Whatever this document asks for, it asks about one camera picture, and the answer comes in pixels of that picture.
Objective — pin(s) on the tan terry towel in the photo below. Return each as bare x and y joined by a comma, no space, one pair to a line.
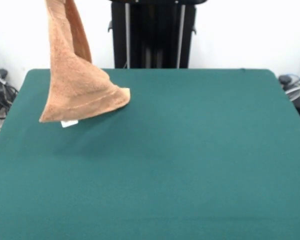
72,92

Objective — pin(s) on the dark green table cloth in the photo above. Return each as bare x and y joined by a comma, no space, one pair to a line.
177,162

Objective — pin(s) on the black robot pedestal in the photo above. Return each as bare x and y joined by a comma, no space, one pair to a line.
152,37

